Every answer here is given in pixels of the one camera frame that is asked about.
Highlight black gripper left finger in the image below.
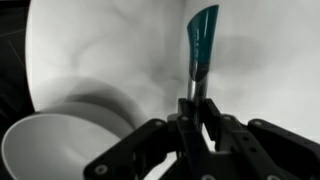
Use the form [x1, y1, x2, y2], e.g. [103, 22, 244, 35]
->
[177, 98, 214, 180]

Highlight round white table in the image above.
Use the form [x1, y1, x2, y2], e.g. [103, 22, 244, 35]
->
[27, 0, 320, 133]

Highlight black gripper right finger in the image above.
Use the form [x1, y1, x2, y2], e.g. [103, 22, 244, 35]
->
[199, 99, 267, 180]

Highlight blue marker with silver barrel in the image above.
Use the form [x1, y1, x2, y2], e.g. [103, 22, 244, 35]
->
[187, 5, 219, 126]

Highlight grey bowl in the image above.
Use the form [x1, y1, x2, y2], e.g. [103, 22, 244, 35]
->
[1, 102, 133, 180]

